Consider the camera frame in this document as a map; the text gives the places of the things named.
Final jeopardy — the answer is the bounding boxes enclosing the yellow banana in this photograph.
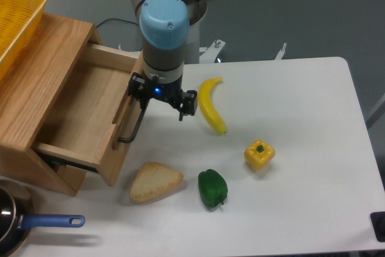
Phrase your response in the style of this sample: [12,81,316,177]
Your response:
[198,77,227,134]

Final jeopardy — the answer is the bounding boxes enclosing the triangular bread slice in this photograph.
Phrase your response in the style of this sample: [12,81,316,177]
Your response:
[129,162,183,203]

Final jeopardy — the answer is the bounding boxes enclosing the black pan blue handle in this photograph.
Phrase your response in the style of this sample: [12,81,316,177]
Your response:
[1,180,85,256]

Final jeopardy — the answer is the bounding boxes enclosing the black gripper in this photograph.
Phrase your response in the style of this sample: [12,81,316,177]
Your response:
[128,72,198,121]

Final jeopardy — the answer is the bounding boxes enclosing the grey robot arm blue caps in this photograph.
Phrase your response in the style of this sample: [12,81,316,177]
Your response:
[128,0,210,117]

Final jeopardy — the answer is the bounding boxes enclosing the wooden drawer cabinet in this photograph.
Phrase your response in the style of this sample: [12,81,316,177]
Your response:
[0,12,103,197]

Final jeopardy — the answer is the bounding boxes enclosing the white metal base frame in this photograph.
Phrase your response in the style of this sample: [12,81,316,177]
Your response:
[117,39,288,65]

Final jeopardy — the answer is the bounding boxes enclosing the yellow bell pepper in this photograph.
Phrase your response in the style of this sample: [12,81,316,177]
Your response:
[244,139,276,170]

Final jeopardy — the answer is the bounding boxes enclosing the yellow plastic basket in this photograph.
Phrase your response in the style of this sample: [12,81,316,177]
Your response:
[1,0,48,78]

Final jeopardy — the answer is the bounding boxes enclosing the black object at table edge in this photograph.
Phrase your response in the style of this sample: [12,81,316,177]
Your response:
[370,211,385,243]

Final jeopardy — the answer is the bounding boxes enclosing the black cable on floor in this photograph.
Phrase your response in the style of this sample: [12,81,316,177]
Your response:
[96,17,142,52]

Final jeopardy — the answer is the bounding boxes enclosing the green bell pepper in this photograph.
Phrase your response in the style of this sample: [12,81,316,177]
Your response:
[198,169,228,211]

